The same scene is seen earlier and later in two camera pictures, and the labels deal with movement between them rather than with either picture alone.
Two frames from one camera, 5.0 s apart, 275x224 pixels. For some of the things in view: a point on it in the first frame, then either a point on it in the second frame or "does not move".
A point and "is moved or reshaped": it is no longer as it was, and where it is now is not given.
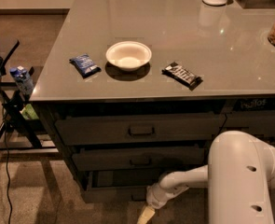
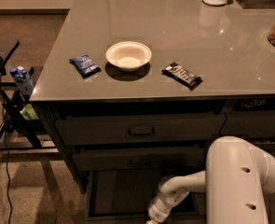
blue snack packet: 85,65 does not move
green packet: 29,113 does not move
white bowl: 129,55 does not move
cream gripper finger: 146,216 to 151,222
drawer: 118,186 is moved or reshaped
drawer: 257,123 does not move
